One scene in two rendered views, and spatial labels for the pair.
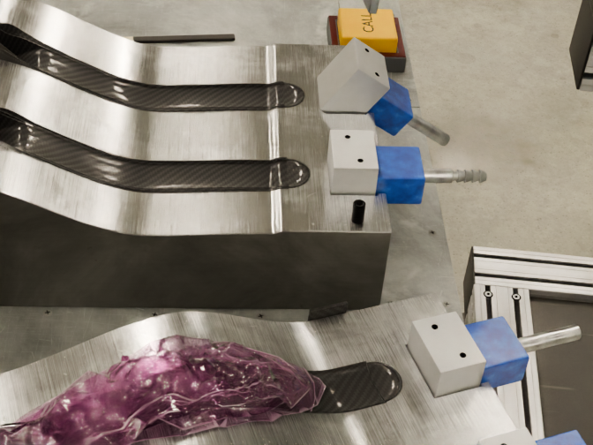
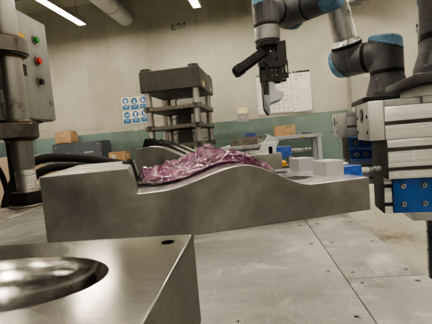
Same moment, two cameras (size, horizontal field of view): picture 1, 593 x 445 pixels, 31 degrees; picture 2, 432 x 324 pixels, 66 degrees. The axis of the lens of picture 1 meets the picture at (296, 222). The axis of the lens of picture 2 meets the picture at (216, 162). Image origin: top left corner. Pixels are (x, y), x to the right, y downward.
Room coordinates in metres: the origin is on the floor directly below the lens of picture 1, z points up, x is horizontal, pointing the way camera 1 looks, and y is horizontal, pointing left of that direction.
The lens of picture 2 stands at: (-0.25, -0.07, 0.94)
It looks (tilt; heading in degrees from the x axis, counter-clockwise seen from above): 4 degrees down; 11
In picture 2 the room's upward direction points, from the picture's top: 5 degrees counter-clockwise
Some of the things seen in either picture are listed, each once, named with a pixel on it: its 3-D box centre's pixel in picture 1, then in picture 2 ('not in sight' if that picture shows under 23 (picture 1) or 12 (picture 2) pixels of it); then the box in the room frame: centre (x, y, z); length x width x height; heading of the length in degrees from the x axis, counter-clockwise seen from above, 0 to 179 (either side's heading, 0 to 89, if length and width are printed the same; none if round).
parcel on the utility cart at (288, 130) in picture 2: not in sight; (284, 132); (6.82, -0.22, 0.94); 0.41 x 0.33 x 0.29; 99
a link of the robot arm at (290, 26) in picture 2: not in sight; (290, 13); (0.85, -0.13, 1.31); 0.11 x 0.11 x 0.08; 52
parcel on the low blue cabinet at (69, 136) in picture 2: not in sight; (66, 137); (6.75, 4.71, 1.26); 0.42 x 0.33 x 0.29; 92
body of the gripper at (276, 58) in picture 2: not in sight; (271, 63); (0.78, -0.07, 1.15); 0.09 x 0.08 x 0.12; 95
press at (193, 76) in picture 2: not in sight; (186, 135); (5.32, 1.46, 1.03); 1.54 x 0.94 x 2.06; 2
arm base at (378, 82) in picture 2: not in sight; (387, 83); (1.12, -0.49, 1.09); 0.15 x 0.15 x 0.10
